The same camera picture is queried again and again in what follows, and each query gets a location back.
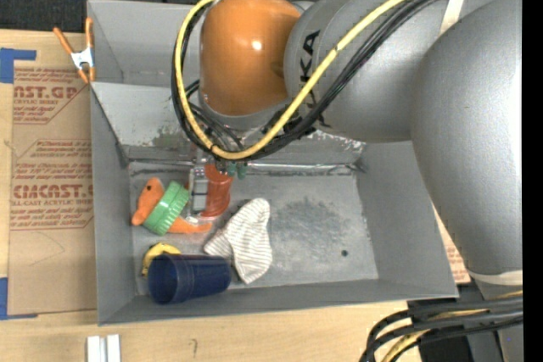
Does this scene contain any white striped cloth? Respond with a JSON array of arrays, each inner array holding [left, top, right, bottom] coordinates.
[[203, 198, 273, 286]]

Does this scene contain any orange toy fish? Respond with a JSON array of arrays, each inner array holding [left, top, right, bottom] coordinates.
[[130, 176, 214, 236]]

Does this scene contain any brown cardboard board red print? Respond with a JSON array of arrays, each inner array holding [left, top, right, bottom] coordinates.
[[0, 28, 473, 320]]

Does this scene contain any green ribbed ring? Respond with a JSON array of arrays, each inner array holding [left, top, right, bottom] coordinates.
[[143, 181, 191, 237]]

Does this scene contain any dark blue plastic cup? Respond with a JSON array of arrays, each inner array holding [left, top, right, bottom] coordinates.
[[146, 253, 233, 305]]

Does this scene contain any grey metal bin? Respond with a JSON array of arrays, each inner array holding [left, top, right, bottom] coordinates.
[[86, 0, 462, 326]]

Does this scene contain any yellow toy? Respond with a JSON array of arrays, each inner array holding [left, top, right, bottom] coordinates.
[[141, 242, 182, 277]]

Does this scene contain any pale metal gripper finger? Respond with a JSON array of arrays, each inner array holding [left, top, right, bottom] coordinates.
[[190, 166, 210, 214]]

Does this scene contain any orange clear plastic cup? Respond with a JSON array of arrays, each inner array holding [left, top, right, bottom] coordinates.
[[200, 163, 235, 220]]

